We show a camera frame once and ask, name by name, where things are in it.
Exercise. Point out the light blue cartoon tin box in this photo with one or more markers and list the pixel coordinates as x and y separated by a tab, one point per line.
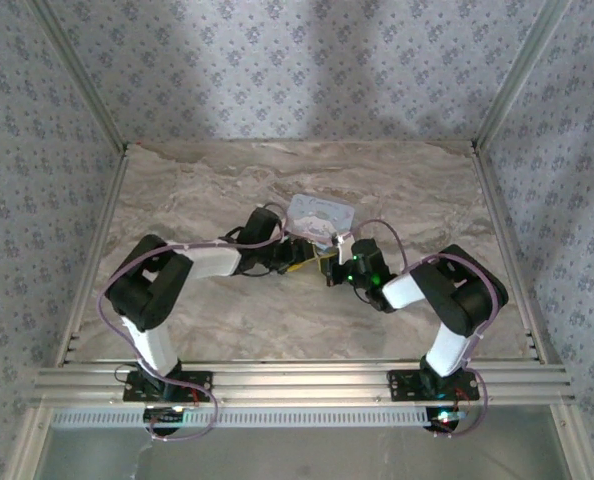
322	212

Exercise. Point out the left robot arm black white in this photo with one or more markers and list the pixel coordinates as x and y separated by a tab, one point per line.
212	260

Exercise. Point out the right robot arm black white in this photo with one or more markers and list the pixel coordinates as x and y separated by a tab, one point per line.
452	350

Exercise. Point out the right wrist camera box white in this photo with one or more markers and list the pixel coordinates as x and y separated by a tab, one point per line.
342	247

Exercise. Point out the long aluminium mounting rail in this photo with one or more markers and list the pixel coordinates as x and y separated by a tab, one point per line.
302	382

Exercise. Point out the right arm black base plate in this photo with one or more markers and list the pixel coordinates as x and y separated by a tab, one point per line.
407	385

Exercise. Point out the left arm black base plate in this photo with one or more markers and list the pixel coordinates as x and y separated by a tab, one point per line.
197	387

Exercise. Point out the aluminium frame post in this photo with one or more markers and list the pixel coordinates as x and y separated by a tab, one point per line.
519	70
77	70

